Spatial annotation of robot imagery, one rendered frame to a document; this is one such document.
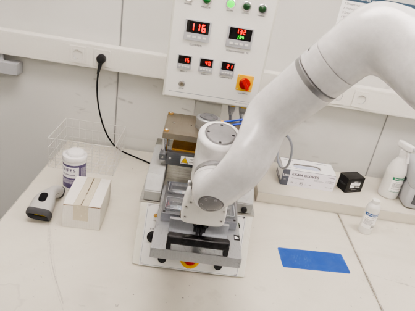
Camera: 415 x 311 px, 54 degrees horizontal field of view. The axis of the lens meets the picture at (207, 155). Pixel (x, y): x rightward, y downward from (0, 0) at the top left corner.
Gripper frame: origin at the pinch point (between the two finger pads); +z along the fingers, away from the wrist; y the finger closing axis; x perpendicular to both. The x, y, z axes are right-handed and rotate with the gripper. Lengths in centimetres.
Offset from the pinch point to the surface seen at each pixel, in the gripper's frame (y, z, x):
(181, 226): -4.2, 3.2, 1.8
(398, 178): 83, 34, 61
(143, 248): -14.2, 25.3, 7.5
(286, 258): 32.3, 33.5, 15.3
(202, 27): -6, -18, 63
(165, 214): -8.9, 4.5, 5.9
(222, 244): 5.7, -0.7, -4.1
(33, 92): -76, 39, 86
